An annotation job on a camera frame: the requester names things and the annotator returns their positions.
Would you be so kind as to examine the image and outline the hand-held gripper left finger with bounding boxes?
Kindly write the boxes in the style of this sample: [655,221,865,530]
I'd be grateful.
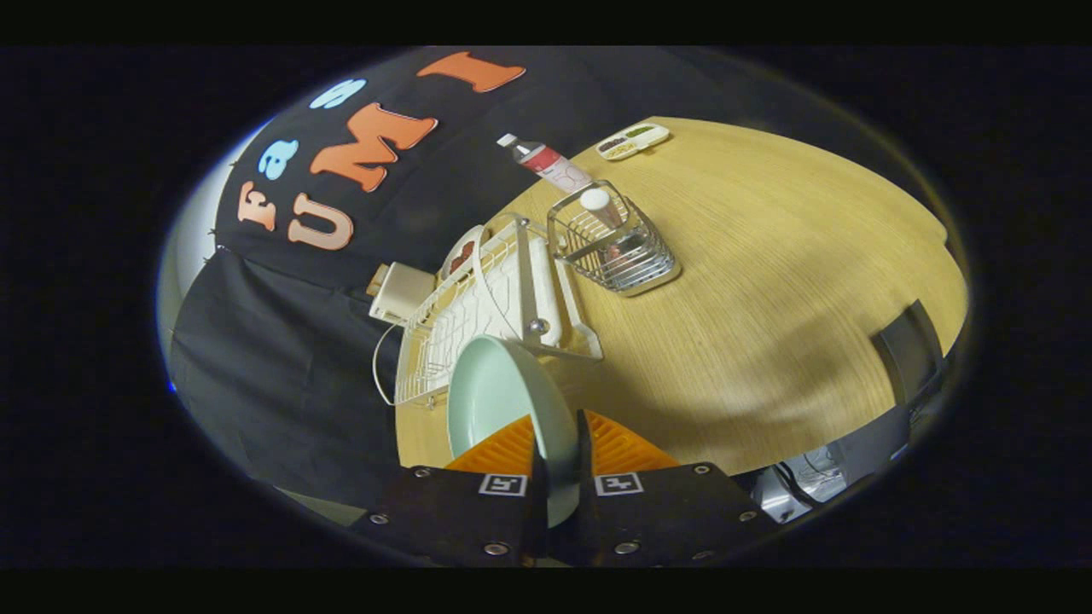
[350,414,548,568]

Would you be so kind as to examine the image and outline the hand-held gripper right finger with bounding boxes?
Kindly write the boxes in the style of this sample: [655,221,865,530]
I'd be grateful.
[576,409,779,568]

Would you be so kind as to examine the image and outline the light green plate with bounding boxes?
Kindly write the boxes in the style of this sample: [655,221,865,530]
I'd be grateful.
[447,334,583,528]

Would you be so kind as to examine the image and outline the white wire dish rack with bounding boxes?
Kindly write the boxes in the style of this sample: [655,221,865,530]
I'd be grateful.
[373,213,604,408]

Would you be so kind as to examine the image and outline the metal wire basket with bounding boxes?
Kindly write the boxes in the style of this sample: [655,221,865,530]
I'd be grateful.
[547,179,682,298]

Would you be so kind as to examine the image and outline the beige plate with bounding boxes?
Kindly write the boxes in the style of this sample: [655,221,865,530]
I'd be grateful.
[439,224,488,283]

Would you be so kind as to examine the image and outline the white toaster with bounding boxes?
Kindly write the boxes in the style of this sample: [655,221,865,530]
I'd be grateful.
[367,262,437,326]

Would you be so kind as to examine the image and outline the black chair back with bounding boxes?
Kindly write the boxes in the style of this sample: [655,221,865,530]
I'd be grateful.
[870,298,949,407]

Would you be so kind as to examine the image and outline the clear bottle with red label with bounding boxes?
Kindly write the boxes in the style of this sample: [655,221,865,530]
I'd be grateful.
[497,133,594,194]

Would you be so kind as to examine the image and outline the white divided snack tray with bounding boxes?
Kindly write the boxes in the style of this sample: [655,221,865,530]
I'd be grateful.
[595,122,671,161]

